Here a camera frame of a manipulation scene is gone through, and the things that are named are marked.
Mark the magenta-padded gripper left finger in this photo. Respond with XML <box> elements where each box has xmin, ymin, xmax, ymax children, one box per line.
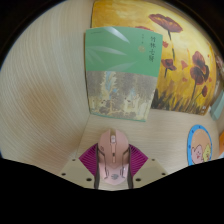
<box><xmin>59</xmin><ymin>143</ymin><xmax>101</xmax><ymax>190</ymax></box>

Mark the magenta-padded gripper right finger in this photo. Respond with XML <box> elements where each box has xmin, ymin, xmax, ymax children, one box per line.
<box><xmin>126</xmin><ymin>143</ymin><xmax>169</xmax><ymax>190</ymax></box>

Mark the pale teal faceted vase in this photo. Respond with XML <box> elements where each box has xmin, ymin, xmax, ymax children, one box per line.
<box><xmin>209</xmin><ymin>99</ymin><xmax>224</xmax><ymax>122</ymax></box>

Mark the pink computer mouse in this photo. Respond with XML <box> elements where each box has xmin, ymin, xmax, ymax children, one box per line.
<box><xmin>96</xmin><ymin>129</ymin><xmax>130</xmax><ymax>186</ymax></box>

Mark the green cover book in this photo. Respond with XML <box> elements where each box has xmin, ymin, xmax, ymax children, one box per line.
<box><xmin>84</xmin><ymin>26</ymin><xmax>164</xmax><ymax>123</ymax></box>

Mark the round blue cartoon mouse pad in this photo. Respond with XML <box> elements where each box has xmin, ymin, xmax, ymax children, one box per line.
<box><xmin>186</xmin><ymin>124</ymin><xmax>214</xmax><ymax>167</ymax></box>

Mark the yellow poppy flower painting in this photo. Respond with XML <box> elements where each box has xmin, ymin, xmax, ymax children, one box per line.
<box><xmin>90</xmin><ymin>0</ymin><xmax>219</xmax><ymax>117</ymax></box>

